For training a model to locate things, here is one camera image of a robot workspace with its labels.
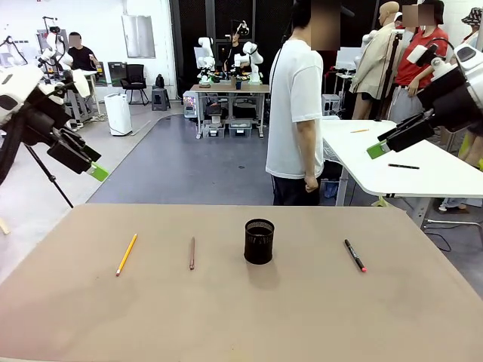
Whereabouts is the grey plastic stool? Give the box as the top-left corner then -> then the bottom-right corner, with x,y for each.
151,85 -> 171,112

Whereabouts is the figure with bucket hat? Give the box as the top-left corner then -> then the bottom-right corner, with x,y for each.
460,7 -> 483,43

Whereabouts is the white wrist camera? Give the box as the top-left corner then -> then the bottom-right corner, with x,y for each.
407,44 -> 438,65
70,69 -> 91,96

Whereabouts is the person in white t-shirt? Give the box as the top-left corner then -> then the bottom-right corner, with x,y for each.
266,0 -> 325,207

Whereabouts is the background person in black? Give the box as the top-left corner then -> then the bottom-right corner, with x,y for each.
224,20 -> 248,75

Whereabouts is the person right forearm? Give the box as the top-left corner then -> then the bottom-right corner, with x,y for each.
296,119 -> 317,177

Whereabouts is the white air purifier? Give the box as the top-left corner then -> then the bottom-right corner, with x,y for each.
103,93 -> 133,137

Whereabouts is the black light stand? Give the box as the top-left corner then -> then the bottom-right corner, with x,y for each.
375,29 -> 401,122

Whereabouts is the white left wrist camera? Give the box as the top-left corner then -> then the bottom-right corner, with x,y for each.
70,69 -> 91,96

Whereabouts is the grey storage bin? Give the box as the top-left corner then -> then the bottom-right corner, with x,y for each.
228,122 -> 253,137
203,124 -> 227,139

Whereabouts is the black tripod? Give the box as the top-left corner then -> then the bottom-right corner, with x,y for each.
24,143 -> 75,209

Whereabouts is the computer tower with coloured lights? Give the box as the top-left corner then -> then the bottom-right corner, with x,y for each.
183,92 -> 199,118

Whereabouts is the mannequin in beige jacket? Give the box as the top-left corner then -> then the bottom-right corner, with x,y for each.
349,2 -> 405,121

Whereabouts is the black floor cable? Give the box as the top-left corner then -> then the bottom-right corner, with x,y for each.
424,229 -> 452,253

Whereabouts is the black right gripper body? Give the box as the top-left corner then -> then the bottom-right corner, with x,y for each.
417,69 -> 472,133

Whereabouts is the seated person in black shirt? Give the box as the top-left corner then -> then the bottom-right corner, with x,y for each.
67,32 -> 101,72

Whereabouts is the person right hand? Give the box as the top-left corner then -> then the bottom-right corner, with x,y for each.
303,173 -> 321,194

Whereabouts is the black mesh pen holder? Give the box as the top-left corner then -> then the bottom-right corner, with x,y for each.
244,219 -> 275,265

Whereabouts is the black office chair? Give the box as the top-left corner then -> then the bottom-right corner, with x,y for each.
120,63 -> 150,106

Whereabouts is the silver wall cabinet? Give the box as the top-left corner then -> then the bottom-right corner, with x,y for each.
121,14 -> 156,60

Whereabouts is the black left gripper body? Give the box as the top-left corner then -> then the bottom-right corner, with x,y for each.
20,100 -> 82,152

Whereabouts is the clear plastic sheet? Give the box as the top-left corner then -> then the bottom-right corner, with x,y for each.
322,137 -> 343,164

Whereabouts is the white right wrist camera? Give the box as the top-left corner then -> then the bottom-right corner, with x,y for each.
407,44 -> 438,65

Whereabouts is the person in red shirt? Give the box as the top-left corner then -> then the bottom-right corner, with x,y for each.
388,0 -> 450,124

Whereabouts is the black marker with pink end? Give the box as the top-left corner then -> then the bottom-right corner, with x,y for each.
343,238 -> 368,273

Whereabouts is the white desk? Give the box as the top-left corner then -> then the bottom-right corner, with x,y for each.
320,118 -> 483,231

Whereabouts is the yellow pencil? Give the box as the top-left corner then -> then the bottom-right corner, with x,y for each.
115,233 -> 138,278

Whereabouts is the white computer case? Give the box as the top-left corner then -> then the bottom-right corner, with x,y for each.
321,94 -> 342,116

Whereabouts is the white background robot with cables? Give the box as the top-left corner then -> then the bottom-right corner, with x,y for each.
37,17 -> 73,71

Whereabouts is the black cabinet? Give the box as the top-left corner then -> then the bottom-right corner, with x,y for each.
108,62 -> 128,87

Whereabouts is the wooden background workbench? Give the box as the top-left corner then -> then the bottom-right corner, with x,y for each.
189,84 -> 271,140

